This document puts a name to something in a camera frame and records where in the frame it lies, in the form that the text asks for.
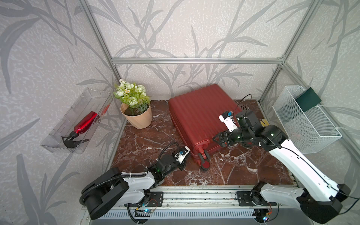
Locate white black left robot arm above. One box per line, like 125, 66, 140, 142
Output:
79, 142, 190, 220

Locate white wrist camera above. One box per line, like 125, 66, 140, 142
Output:
219, 111, 238, 132
174, 146, 190, 164

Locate beige flower pot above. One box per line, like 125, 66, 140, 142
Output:
121, 103, 152, 129

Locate red hard-shell suitcase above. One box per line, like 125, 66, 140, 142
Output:
168, 84, 242, 171

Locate white wire mesh basket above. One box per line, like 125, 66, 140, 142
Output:
273, 85, 342, 154

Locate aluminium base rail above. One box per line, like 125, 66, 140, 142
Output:
81, 185, 306, 210

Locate white green artificial flowers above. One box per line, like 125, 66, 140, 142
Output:
113, 79, 151, 116

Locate yellow rubber glove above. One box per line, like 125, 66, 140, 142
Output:
260, 119, 270, 127

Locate dark green card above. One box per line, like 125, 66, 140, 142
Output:
295, 88, 322, 113

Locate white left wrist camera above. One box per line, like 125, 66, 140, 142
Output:
174, 146, 190, 164

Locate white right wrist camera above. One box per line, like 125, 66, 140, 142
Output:
219, 111, 238, 132

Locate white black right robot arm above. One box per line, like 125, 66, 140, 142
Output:
213, 110, 351, 224

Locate clear plastic wall bin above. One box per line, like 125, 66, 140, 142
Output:
41, 88, 113, 154

